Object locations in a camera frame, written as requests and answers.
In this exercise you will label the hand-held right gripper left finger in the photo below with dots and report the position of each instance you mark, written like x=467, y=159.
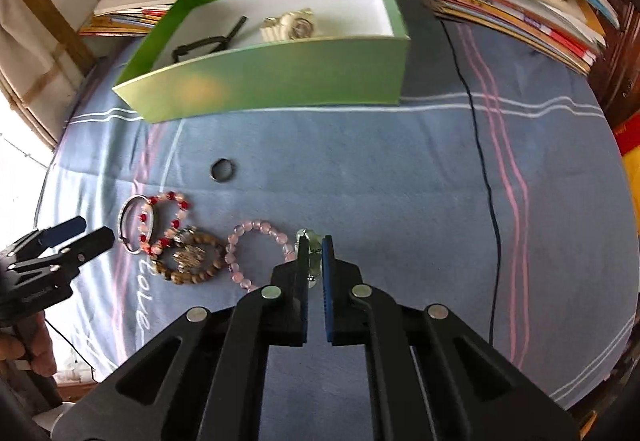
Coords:
x=302, y=273

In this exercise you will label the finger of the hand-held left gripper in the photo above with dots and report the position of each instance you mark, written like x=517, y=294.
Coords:
x=90, y=243
x=65, y=228

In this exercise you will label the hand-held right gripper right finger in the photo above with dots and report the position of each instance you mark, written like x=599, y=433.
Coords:
x=328, y=281

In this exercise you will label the silver charm pendant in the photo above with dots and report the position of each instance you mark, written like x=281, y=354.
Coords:
x=314, y=248

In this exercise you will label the silver bangle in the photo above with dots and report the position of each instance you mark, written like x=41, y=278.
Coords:
x=121, y=221

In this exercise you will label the green cardboard box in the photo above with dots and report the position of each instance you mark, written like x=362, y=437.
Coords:
x=300, y=76

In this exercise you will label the person's left hand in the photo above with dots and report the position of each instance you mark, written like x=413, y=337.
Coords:
x=42, y=351

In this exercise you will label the black wristwatch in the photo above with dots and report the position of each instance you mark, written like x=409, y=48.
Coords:
x=200, y=45

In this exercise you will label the small stack of books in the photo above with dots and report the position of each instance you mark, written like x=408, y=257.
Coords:
x=140, y=6

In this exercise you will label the white wristwatch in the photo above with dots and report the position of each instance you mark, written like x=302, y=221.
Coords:
x=290, y=26

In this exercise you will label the red and yellow box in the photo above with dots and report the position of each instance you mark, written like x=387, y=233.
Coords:
x=631, y=136

